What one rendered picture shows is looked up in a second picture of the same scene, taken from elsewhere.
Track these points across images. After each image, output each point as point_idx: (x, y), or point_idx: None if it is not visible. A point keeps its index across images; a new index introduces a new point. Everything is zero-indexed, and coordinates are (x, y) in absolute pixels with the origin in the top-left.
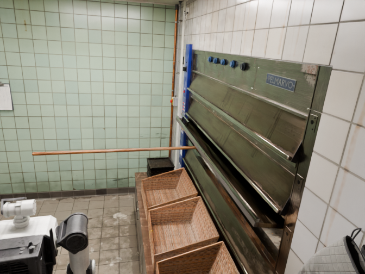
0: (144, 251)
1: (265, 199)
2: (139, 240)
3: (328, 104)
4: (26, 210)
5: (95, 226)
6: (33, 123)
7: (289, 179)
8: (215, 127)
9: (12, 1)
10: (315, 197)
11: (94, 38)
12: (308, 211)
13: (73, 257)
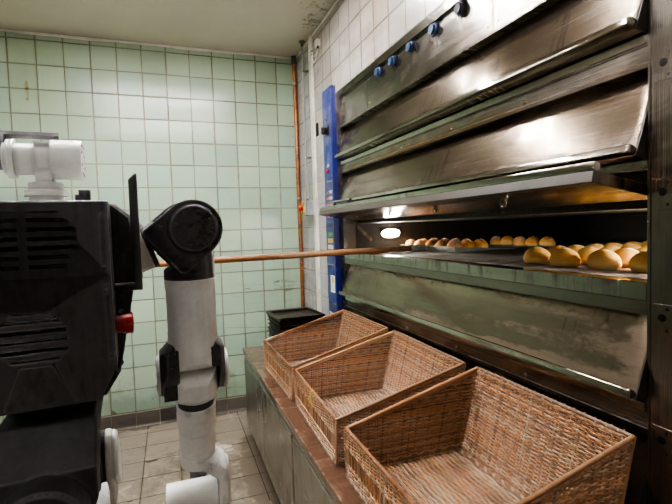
0: (302, 441)
1: (586, 155)
2: (275, 459)
3: None
4: (63, 152)
5: (167, 471)
6: None
7: (630, 92)
8: (411, 170)
9: (4, 50)
10: None
11: (154, 111)
12: None
13: (179, 299)
